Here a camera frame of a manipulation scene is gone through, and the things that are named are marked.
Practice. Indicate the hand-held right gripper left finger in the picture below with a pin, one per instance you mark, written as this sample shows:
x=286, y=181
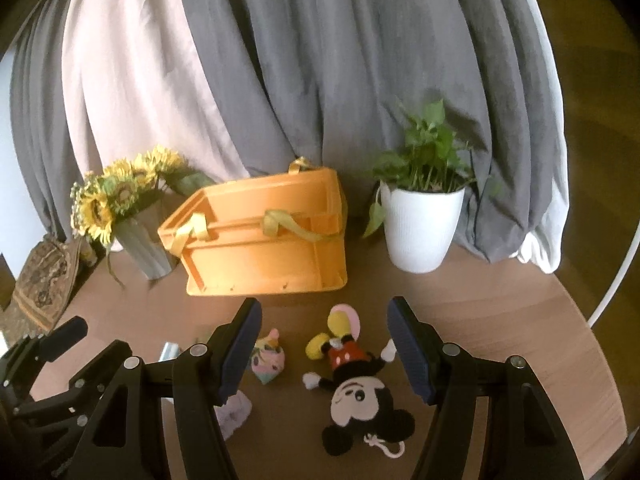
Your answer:
x=241, y=350

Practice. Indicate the white sheer cloth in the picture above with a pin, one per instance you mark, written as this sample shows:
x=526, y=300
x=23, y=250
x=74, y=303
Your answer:
x=545, y=255

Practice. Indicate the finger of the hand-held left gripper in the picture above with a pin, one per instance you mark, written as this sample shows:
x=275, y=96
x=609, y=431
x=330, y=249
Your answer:
x=67, y=335
x=60, y=400

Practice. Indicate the pale pink curtain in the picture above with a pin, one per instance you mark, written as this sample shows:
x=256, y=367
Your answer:
x=140, y=85

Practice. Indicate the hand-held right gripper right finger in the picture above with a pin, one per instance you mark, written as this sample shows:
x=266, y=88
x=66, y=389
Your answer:
x=410, y=350

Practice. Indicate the black mouse plush toy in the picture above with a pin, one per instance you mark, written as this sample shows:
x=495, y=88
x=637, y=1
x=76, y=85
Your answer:
x=350, y=395

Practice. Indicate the purple soft scrunchie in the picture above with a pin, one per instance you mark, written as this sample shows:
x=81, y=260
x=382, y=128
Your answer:
x=235, y=415

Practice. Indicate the grey curtain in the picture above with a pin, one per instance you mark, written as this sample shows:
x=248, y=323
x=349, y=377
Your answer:
x=350, y=60

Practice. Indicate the artificial sunflower bouquet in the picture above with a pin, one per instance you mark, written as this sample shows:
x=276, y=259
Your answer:
x=97, y=212

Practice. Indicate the grey ribbed vase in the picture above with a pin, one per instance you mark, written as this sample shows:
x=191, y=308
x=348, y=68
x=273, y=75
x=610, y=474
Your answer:
x=145, y=250

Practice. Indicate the green plant in white pot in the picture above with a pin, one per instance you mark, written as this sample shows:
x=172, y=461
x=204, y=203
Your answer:
x=425, y=230

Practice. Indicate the small pastel plush toy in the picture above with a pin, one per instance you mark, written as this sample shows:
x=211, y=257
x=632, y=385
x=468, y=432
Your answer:
x=270, y=362

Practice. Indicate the white hoop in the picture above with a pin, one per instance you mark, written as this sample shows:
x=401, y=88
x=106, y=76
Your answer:
x=616, y=270

